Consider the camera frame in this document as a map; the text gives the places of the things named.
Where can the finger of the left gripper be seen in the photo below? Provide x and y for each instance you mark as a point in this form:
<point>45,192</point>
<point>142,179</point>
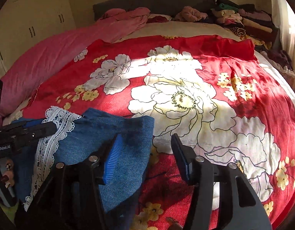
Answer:
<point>28,129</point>

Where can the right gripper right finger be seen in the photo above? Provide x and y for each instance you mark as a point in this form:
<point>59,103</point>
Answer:
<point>239,205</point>

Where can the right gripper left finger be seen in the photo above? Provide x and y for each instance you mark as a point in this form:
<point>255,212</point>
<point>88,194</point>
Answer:
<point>70,198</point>

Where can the blue denim pants lace trim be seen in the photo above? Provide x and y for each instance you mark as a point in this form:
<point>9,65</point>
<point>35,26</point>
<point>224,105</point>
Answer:
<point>77,136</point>

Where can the left hand painted nails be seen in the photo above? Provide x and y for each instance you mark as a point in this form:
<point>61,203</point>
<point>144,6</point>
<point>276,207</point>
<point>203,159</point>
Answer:
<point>8,175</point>

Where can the pink quilt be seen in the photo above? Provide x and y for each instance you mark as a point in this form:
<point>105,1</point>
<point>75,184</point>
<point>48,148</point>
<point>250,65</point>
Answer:
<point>49,56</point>

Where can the red floral bed cover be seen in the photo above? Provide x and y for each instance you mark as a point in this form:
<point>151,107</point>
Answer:
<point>216,94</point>

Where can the cream wardrobe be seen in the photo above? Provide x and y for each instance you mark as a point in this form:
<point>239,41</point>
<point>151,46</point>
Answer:
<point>24,23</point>

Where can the dark purple garment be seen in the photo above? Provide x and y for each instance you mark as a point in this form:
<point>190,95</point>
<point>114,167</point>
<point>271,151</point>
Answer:
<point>280,60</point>

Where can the dark red pillow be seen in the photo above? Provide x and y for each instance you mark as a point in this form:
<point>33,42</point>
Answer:
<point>158,18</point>

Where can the beige bed sheet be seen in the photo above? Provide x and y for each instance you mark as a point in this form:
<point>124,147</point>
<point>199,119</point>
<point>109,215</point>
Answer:
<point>180,29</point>

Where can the stack of folded clothes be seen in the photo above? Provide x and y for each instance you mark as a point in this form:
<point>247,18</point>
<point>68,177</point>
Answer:
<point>246,22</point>

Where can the white curtain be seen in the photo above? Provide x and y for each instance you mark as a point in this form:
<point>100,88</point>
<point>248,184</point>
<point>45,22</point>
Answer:
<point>284,18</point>

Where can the dark grey headboard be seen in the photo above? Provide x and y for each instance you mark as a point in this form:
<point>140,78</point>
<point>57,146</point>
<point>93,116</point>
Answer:
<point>165,7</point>

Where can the pink crumpled garment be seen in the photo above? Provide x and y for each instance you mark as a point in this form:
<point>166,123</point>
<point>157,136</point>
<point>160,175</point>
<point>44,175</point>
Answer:
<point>189,14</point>

